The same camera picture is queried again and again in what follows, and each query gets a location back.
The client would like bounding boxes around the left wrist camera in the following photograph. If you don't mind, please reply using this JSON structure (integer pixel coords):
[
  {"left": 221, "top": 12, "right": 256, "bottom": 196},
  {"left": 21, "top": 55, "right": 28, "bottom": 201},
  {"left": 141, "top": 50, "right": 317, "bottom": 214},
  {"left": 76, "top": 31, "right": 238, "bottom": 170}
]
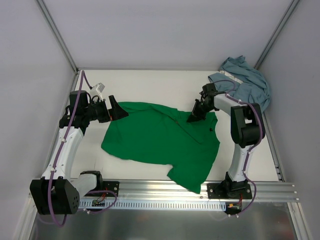
[{"left": 89, "top": 82, "right": 105, "bottom": 102}]

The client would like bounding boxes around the purple cable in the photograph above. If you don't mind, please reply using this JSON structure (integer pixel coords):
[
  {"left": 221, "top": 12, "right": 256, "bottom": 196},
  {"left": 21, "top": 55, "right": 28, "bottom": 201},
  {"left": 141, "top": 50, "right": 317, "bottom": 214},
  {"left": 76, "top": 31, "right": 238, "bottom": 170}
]
[
  {"left": 47, "top": 70, "right": 92, "bottom": 228},
  {"left": 217, "top": 79, "right": 266, "bottom": 218}
]

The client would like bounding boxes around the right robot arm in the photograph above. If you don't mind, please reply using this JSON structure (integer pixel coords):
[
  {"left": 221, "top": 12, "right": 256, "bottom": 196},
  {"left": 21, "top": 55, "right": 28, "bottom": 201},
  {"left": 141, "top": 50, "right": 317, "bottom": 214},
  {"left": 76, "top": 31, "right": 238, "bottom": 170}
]
[{"left": 187, "top": 83, "right": 266, "bottom": 200}]

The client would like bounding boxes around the green t shirt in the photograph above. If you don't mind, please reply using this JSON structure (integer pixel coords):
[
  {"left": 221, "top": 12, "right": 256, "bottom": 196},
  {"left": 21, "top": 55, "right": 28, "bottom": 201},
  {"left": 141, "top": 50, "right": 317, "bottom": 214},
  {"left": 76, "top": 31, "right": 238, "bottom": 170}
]
[{"left": 101, "top": 102, "right": 220, "bottom": 194}]

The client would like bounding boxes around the right aluminium frame post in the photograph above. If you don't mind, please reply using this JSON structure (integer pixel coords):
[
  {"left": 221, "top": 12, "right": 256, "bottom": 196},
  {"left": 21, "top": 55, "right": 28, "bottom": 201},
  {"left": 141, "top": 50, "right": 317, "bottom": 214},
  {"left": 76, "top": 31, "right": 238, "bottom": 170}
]
[{"left": 254, "top": 0, "right": 301, "bottom": 70}]

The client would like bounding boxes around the aluminium frame post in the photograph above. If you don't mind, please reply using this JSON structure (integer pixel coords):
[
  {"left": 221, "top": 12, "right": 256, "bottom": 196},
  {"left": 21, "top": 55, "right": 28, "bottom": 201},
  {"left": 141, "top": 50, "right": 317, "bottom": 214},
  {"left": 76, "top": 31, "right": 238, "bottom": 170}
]
[
  {"left": 254, "top": 0, "right": 301, "bottom": 70},
  {"left": 35, "top": 0, "right": 79, "bottom": 73}
]

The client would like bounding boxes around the left aluminium frame post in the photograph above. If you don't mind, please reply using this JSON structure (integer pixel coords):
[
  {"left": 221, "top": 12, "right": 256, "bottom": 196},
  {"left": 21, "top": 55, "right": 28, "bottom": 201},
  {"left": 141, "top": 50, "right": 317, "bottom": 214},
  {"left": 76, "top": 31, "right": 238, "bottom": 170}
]
[{"left": 35, "top": 0, "right": 79, "bottom": 73}]

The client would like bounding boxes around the blue grey t shirt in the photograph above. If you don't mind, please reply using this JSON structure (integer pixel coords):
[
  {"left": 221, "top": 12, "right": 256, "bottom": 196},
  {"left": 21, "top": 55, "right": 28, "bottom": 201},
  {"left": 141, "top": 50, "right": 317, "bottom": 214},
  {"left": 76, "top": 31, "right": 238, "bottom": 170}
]
[{"left": 208, "top": 56, "right": 271, "bottom": 112}]

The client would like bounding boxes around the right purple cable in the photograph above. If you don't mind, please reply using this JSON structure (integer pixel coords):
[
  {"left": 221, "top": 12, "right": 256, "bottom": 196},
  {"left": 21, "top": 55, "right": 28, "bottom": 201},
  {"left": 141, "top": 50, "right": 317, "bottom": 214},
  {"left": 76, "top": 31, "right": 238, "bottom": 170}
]
[{"left": 217, "top": 79, "right": 266, "bottom": 218}]

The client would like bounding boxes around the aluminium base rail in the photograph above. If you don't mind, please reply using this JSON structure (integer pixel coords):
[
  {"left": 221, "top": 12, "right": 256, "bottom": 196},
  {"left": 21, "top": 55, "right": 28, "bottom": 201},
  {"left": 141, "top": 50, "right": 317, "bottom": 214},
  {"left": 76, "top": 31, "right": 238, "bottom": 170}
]
[{"left": 28, "top": 177, "right": 300, "bottom": 201}]

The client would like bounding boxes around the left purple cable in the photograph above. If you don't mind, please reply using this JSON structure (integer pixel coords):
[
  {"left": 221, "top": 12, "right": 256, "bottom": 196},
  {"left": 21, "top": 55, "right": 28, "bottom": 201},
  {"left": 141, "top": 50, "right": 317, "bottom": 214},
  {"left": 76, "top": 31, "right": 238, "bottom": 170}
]
[{"left": 47, "top": 70, "right": 92, "bottom": 228}]

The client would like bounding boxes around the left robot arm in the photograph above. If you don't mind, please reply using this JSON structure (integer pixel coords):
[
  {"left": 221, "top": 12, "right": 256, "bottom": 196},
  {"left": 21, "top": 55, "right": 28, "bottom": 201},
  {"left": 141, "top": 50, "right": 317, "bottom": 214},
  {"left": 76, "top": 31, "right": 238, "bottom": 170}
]
[{"left": 29, "top": 90, "right": 129, "bottom": 215}]

